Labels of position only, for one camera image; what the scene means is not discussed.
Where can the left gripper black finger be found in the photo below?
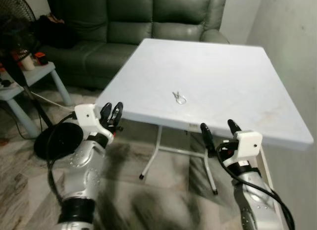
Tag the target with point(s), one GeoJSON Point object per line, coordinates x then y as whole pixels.
{"type": "Point", "coordinates": [118, 114]}
{"type": "Point", "coordinates": [106, 112]}

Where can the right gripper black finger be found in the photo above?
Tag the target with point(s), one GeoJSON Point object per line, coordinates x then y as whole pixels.
{"type": "Point", "coordinates": [207, 137]}
{"type": "Point", "coordinates": [234, 126]}

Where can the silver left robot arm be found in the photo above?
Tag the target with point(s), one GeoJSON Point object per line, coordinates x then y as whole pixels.
{"type": "Point", "coordinates": [83, 163]}

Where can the black standing fan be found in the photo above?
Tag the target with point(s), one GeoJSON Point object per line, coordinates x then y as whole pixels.
{"type": "Point", "coordinates": [59, 140]}

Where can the white folding table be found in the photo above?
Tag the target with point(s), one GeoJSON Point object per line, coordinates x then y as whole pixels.
{"type": "Point", "coordinates": [208, 76]}

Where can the light blue side table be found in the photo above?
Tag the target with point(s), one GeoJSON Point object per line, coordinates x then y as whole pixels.
{"type": "Point", "coordinates": [42, 73]}

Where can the orange and black gadget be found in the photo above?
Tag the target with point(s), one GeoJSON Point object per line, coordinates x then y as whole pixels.
{"type": "Point", "coordinates": [40, 58]}

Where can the dark green leather sofa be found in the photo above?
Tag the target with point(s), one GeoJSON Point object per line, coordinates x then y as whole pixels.
{"type": "Point", "coordinates": [129, 27]}

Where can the beige cup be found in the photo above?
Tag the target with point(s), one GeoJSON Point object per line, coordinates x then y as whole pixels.
{"type": "Point", "coordinates": [27, 62]}

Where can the black bag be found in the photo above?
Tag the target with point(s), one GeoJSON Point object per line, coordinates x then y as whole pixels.
{"type": "Point", "coordinates": [55, 32]}

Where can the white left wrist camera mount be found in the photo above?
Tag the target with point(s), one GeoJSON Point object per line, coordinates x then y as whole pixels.
{"type": "Point", "coordinates": [86, 116]}

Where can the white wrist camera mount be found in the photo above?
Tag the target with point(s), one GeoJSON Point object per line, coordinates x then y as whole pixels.
{"type": "Point", "coordinates": [247, 143]}
{"type": "Point", "coordinates": [86, 116]}

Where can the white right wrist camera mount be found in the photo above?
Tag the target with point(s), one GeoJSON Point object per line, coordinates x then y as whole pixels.
{"type": "Point", "coordinates": [247, 143]}

